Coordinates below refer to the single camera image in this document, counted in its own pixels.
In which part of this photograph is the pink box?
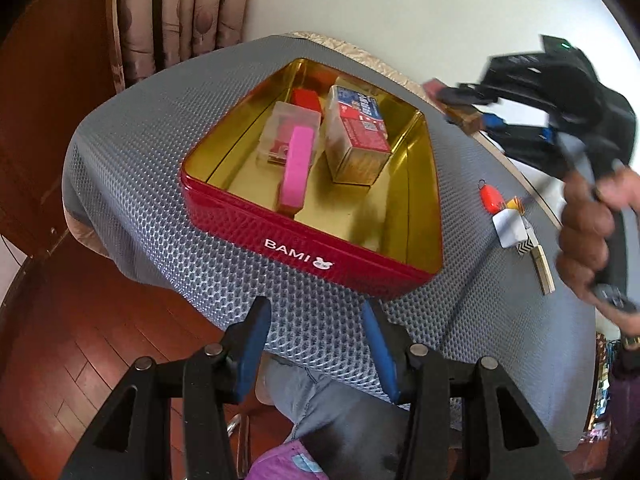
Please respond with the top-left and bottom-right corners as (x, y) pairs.
(278, 126), (321, 214)

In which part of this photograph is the purple cloth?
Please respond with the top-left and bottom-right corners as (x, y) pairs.
(247, 439), (327, 480)

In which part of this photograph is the red lipstick with gold cap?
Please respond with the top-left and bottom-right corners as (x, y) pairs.
(424, 78), (485, 135)

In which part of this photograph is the clear plastic box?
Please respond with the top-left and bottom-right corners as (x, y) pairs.
(257, 101), (322, 166)

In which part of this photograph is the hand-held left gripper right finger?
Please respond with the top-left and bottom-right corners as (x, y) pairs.
(361, 300), (573, 480)

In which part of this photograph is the small red block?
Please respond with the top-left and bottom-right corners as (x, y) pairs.
(290, 87), (324, 111)

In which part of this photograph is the brown wooden door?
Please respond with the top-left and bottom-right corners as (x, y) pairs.
(0, 0), (122, 262)

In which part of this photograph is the clear case with blue card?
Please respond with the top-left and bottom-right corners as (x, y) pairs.
(327, 84), (386, 119)

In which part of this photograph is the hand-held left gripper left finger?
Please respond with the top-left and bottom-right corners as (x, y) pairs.
(60, 296), (273, 480)

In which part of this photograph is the gold lighter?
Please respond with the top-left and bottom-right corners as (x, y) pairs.
(530, 245), (556, 296)

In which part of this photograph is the beige leaf print curtain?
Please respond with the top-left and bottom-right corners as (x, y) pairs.
(107, 0), (256, 92)

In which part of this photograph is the colourful patterned cloth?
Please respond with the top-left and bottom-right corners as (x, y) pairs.
(591, 330), (614, 442)

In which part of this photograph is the red card box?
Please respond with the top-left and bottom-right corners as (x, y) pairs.
(325, 109), (393, 186)

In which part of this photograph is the person's grey trouser leg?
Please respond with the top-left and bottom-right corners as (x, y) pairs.
(256, 350), (464, 480)

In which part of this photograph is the person's right hand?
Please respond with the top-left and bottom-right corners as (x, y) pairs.
(556, 167), (640, 311)

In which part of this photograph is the white charger cube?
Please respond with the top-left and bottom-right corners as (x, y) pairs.
(492, 207), (531, 249)

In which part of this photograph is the metal chair frame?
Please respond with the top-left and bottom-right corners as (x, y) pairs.
(227, 412), (251, 480)

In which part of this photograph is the red oval float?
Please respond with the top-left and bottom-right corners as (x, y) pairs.
(477, 180), (501, 214)

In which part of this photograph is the person's right forearm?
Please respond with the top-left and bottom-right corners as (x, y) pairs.
(597, 307), (640, 463)

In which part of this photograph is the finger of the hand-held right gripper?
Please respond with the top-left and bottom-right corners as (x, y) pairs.
(480, 114), (561, 162)
(437, 82), (506, 108)

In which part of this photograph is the red tin box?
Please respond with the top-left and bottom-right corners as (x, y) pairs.
(180, 57), (445, 301)

